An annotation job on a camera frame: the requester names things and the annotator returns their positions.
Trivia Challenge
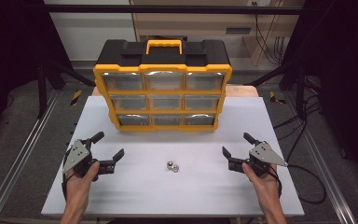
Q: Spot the grid of clear drawers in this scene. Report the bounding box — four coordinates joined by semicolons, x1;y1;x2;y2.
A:
102;72;226;127

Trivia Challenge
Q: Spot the black floor cable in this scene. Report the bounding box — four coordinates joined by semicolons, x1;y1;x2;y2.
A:
273;92;323;163

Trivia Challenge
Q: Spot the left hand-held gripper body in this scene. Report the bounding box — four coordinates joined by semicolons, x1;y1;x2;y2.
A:
62;138;117;183

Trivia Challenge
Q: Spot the black hanging cable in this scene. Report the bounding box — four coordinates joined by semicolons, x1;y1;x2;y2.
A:
254;2;285;66

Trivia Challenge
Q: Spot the left hand-held gripper cable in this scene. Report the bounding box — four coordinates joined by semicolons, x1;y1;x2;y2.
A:
61;171;76;201

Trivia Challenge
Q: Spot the yellow black organizer case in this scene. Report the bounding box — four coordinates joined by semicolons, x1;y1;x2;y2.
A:
92;38;233;133

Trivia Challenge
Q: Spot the right hand-held gripper cable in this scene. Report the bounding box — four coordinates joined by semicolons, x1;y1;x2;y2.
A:
268;163;328;205

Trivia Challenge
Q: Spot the aluminium floor rail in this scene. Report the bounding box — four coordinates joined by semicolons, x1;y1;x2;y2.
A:
283;91;357;224
0;90;62;224

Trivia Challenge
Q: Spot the yellow black hazard tape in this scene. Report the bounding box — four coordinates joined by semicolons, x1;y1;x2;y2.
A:
70;90;83;106
268;91;287;105

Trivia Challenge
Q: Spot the person's left hand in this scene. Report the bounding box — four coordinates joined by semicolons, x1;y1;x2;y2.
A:
64;161;102;201

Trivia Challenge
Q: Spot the clear plastic drawer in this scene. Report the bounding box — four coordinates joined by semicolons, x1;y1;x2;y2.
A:
185;94;221;111

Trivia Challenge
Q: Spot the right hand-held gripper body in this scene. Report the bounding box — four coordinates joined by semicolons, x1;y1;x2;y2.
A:
228;141;289;179

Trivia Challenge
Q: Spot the hand-held gripper cable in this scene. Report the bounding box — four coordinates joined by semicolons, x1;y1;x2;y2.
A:
61;171;76;201
268;163;328;205

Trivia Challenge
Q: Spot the person's right hand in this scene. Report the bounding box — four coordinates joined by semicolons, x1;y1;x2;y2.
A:
241;161;282;205

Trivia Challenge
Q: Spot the black curtain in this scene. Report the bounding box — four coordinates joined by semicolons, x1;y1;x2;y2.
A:
0;0;73;147
282;0;358;189

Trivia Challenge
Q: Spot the black metal stand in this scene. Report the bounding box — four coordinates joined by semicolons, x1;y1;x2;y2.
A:
36;59;96;119
248;59;312;120

